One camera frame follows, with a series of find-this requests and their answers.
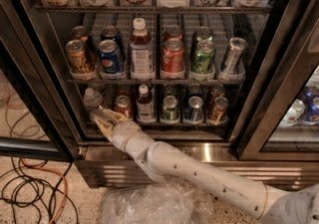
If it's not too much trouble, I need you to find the silver slim can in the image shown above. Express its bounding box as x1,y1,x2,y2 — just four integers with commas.
220,37,247,75

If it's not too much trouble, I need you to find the clear water bottle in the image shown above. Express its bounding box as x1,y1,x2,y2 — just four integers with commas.
83,88,106,119

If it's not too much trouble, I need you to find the bronze can bottom shelf front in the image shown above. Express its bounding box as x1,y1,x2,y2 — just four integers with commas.
208,97,229,121

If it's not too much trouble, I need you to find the orange extension cable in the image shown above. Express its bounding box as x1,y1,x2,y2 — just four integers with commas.
19,157,69,224

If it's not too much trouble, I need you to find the open fridge door left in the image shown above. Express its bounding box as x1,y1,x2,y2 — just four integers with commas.
0,6,78,161

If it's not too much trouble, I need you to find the green can bottom shelf front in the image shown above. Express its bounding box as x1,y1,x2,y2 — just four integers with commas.
161,96,178,121

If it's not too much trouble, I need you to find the gold brown can middle shelf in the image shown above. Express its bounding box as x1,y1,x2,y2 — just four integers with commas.
65,39,95,74

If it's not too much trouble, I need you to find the clear plastic bag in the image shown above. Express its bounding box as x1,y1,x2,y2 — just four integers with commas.
102,178,213,224

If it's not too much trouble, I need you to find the right fridge glass door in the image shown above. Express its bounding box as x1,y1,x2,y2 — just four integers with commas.
232,0,319,161

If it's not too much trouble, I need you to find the dark can middle rear left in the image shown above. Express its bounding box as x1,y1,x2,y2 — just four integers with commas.
71,25,96,56

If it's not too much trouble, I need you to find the copper can bottom shelf front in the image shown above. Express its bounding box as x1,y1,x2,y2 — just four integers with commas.
115,95,132,118

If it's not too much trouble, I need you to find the green can middle rear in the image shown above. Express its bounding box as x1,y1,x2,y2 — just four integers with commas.
191,26,213,51

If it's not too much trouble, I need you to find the green soda can front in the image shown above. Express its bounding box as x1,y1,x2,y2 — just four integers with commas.
190,40,215,75

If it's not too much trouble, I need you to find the blue can behind right door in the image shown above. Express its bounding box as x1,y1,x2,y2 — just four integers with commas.
299,98,319,125

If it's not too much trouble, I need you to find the blue pepsi can front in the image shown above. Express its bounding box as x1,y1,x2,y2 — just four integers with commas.
98,40,125,74

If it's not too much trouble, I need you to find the blue can middle rear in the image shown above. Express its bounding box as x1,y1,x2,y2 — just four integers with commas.
100,25,126,59

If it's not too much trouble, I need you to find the blue can bottom shelf front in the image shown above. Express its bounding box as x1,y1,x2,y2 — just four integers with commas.
184,96,203,123

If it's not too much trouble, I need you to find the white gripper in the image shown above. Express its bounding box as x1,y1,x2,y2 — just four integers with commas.
93,109,155,160

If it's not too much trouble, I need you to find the small tea bottle bottom shelf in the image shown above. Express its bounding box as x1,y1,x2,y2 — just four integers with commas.
136,84,156,123

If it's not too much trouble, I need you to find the black cable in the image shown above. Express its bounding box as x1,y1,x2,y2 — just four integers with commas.
0,157,80,224

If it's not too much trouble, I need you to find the tall tea bottle white cap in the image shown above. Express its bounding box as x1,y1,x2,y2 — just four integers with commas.
130,18,155,81

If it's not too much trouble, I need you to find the red can middle rear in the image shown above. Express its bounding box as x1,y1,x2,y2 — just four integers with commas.
163,25,183,41

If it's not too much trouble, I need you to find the red soda can front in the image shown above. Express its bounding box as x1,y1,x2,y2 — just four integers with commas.
161,38,184,73

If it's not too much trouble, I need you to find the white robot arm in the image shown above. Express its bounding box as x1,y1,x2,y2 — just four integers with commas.
91,108,319,224

